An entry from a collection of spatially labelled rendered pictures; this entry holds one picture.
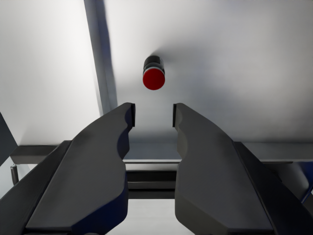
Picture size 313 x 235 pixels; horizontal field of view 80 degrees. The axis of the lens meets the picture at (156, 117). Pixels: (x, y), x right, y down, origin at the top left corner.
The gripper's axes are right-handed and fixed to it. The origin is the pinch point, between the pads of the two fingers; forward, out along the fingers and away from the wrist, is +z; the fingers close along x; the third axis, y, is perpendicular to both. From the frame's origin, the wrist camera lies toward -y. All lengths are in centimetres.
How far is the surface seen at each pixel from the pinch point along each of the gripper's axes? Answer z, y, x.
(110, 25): 10.2, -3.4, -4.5
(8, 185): 97, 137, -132
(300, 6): 10.5, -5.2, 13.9
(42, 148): 9.6, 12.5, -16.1
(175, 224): 10.4, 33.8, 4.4
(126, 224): 10.2, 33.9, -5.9
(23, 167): 97, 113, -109
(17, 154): 8.4, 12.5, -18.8
